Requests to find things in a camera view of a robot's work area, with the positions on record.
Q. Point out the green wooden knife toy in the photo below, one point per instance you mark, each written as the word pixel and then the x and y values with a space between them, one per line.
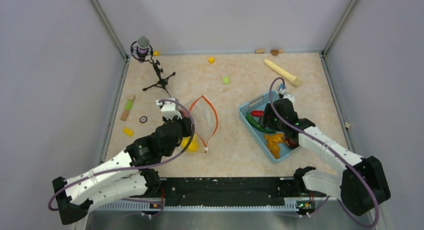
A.
pixel 128 105

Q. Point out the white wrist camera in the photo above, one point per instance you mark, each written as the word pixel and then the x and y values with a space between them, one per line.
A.
pixel 169 109
pixel 288 96

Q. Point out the green toy block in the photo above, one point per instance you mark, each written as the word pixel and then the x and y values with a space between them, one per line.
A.
pixel 226 80

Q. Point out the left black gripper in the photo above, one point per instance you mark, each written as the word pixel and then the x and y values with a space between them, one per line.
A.
pixel 187 124

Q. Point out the cream wooden rolling pin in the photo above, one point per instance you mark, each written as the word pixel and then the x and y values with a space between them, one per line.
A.
pixel 294 80

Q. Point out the dark red toy apple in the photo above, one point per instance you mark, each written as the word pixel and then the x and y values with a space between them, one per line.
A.
pixel 291 144

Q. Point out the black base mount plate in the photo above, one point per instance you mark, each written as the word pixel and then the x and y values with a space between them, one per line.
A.
pixel 225 191

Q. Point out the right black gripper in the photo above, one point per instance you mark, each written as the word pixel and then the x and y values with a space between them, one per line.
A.
pixel 268 112

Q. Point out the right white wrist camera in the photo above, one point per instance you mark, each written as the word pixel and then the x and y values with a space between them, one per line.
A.
pixel 288 96

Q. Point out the green toy cucumber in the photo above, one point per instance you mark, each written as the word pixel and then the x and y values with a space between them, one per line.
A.
pixel 256 125

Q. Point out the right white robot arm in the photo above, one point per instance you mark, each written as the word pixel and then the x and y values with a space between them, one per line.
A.
pixel 359 183

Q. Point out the yellow cube block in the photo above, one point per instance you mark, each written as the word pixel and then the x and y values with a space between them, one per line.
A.
pixel 211 60

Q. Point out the yellow block left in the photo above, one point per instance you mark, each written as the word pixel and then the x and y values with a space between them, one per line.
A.
pixel 128 132

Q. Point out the cork piece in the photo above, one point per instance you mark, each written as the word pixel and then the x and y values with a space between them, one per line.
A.
pixel 260 51

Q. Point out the clear orange-zip bag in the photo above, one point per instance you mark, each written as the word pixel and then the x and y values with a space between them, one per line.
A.
pixel 206 121

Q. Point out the red toy chili pepper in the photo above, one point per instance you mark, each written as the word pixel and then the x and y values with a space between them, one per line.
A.
pixel 257 113

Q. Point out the light blue plastic basket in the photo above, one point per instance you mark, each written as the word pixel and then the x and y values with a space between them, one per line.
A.
pixel 258 132

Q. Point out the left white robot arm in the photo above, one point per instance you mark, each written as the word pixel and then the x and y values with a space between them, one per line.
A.
pixel 129 173

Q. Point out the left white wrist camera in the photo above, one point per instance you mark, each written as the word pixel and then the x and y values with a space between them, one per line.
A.
pixel 169 109

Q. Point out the microphone on black tripod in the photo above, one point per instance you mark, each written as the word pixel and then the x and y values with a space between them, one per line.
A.
pixel 142 51

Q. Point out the yellow toy lemon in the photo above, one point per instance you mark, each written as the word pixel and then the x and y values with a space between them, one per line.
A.
pixel 193 146

